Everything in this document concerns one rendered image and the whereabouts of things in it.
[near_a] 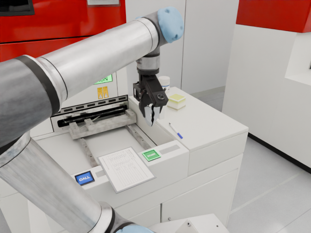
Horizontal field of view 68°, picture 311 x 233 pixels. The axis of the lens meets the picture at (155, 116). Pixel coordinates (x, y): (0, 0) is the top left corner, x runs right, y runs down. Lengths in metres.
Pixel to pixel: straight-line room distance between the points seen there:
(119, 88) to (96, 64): 0.99
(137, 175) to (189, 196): 0.38
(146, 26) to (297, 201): 2.07
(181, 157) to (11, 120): 0.71
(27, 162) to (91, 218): 0.19
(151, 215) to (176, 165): 0.25
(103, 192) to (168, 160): 0.26
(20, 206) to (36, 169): 1.18
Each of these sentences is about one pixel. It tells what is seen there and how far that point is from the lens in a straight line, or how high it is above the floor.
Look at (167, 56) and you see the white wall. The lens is 3.29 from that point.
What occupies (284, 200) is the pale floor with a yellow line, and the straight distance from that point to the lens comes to 2.31.
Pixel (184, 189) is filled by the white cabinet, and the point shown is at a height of 0.75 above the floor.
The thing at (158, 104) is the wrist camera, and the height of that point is 1.23.
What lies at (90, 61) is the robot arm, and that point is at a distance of 0.40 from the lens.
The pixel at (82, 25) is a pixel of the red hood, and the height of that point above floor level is 1.39.
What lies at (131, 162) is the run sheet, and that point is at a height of 0.96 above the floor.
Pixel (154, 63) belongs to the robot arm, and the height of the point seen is 1.33.
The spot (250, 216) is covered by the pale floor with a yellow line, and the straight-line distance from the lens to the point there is 2.07.
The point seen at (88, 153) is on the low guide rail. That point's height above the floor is 0.85.
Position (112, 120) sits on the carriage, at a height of 0.88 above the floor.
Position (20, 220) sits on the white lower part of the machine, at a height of 0.31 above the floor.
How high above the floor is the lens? 1.52
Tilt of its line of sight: 28 degrees down
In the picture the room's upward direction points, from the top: straight up
